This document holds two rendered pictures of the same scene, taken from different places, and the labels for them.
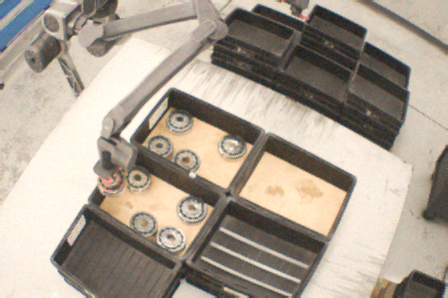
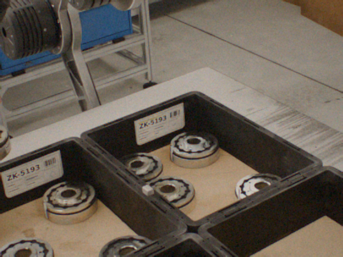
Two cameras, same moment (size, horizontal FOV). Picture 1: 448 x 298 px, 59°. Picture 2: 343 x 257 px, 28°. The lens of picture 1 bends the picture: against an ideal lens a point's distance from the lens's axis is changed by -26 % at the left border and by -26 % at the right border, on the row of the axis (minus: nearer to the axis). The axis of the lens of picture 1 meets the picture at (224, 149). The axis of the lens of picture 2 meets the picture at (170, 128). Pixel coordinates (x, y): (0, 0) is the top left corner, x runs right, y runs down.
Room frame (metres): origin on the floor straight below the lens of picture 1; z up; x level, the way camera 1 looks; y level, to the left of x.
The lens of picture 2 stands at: (0.15, -0.57, 1.62)
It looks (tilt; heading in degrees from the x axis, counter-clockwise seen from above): 30 degrees down; 38
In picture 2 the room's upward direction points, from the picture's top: 5 degrees counter-clockwise
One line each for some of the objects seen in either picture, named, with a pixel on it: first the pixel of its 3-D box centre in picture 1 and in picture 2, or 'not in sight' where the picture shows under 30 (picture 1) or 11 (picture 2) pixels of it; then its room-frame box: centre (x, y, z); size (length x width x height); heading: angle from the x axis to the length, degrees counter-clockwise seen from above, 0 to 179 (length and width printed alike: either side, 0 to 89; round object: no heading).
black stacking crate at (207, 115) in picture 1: (195, 145); (196, 175); (1.07, 0.10, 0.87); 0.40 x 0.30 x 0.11; 70
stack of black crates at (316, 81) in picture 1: (313, 89); not in sight; (1.99, -0.45, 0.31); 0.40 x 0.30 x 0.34; 71
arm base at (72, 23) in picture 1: (78, 23); not in sight; (1.05, 0.53, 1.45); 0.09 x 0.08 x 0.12; 161
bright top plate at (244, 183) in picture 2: (232, 145); (262, 189); (1.10, -0.03, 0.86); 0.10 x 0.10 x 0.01
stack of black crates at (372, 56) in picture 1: (380, 81); not in sight; (2.23, -0.96, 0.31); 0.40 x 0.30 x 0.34; 71
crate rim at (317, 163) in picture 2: (196, 137); (195, 153); (1.07, 0.10, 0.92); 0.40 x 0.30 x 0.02; 70
